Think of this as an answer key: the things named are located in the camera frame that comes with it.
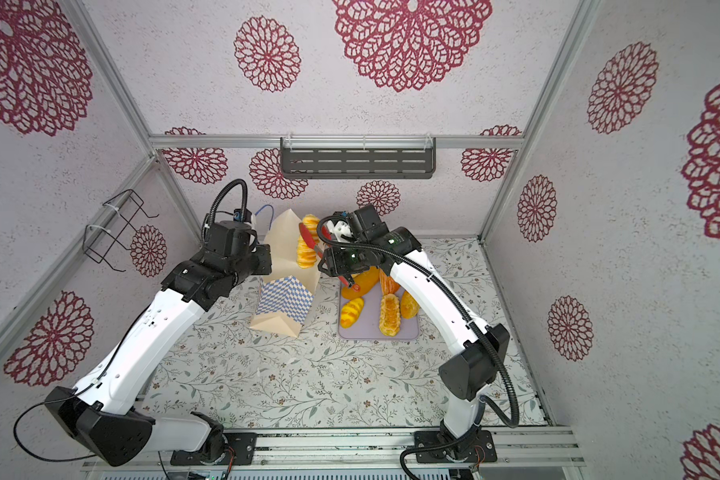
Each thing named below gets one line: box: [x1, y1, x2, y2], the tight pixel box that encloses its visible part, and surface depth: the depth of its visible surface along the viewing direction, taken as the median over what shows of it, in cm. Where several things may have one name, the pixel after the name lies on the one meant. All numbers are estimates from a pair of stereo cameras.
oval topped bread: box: [379, 293, 401, 337], surface depth 96 cm
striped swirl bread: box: [296, 214, 321, 269], surface depth 79 cm
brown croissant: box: [378, 268, 400, 295], surface depth 104 cm
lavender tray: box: [338, 277, 420, 340], surface depth 97 cm
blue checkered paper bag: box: [250, 209, 321, 338], surface depth 81 cm
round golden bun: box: [401, 290, 421, 319], surface depth 97 cm
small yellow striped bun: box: [340, 297, 364, 329], surface depth 98 cm
